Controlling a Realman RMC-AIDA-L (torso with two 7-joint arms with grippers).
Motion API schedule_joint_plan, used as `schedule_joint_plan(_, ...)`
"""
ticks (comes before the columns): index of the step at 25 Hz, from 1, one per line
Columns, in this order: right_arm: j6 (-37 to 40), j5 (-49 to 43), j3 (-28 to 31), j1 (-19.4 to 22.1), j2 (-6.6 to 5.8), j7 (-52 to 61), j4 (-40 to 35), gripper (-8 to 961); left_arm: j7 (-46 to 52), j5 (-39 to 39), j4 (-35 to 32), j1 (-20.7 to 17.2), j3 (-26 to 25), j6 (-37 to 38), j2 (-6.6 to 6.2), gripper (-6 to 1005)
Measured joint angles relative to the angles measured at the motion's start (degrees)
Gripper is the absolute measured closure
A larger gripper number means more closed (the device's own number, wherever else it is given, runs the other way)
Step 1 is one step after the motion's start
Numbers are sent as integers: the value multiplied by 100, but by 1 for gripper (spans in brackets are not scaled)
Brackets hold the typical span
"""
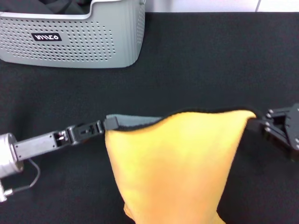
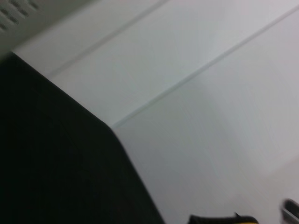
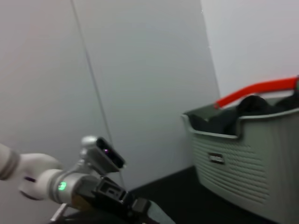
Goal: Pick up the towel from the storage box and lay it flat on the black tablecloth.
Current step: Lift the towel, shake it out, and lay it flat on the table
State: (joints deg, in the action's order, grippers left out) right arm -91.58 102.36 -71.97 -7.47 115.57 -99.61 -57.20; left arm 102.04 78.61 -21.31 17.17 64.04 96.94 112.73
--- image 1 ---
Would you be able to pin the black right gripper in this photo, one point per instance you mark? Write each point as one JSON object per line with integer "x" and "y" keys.
{"x": 294, "y": 133}

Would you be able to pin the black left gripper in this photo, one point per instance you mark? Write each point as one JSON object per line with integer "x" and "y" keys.
{"x": 39, "y": 144}

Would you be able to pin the yellow and grey towel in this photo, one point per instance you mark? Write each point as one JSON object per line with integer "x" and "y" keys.
{"x": 175, "y": 163}

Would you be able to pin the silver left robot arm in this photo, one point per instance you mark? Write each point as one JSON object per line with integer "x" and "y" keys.
{"x": 8, "y": 154}

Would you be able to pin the grey perforated storage basket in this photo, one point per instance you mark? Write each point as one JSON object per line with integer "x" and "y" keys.
{"x": 93, "y": 46}

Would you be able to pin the black basket brand label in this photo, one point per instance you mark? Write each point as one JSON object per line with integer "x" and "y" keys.
{"x": 46, "y": 37}

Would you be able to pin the black cloth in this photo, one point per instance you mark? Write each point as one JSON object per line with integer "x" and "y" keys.
{"x": 35, "y": 5}

